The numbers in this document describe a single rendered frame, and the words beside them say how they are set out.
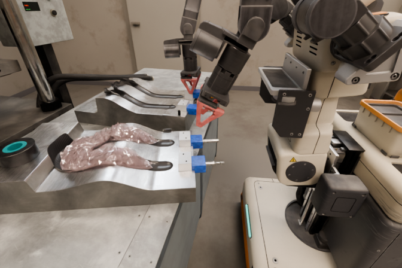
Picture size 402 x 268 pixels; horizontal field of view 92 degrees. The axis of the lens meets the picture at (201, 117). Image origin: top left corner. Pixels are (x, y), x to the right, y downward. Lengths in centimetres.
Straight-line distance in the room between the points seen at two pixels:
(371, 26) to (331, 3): 10
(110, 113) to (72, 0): 317
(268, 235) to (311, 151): 55
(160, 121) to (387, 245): 86
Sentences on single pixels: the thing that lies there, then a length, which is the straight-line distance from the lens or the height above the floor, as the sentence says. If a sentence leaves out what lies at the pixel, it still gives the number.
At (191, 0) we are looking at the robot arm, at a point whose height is 127.
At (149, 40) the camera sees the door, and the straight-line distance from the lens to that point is 338.
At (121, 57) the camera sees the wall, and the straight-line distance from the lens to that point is 369.
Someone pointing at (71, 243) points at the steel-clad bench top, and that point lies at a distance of 58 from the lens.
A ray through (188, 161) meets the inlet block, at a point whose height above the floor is 88.
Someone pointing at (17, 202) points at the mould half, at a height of 84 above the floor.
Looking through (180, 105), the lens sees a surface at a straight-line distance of 76.
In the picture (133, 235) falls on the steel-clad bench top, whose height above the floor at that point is 80.
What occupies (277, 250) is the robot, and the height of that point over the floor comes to 28.
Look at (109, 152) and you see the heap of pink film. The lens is 57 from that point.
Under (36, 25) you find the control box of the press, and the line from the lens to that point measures 140.
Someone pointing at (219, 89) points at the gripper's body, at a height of 108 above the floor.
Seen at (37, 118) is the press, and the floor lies 78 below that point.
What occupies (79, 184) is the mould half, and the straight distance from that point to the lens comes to 56.
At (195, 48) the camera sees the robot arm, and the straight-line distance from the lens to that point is 44.
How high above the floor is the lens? 125
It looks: 30 degrees down
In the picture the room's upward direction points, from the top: straight up
